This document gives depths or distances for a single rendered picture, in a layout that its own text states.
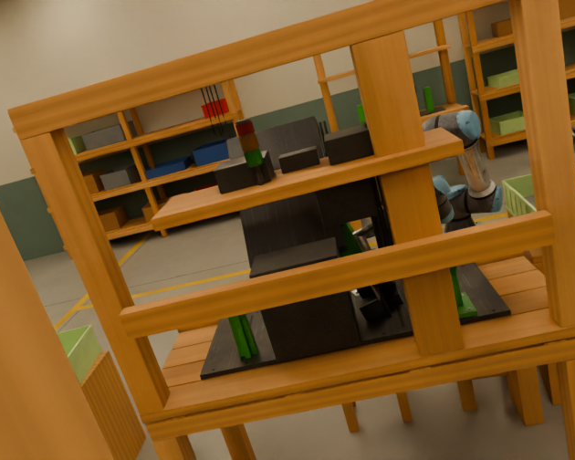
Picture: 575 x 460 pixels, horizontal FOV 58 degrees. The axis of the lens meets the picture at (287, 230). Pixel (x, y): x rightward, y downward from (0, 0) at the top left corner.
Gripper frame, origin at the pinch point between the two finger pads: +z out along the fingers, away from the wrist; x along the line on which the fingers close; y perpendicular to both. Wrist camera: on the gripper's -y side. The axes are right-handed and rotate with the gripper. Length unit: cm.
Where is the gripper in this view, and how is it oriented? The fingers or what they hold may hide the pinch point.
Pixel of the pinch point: (361, 236)
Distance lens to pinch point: 194.1
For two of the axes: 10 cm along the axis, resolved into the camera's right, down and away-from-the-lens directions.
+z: -8.4, 5.0, 2.0
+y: -3.6, -7.9, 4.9
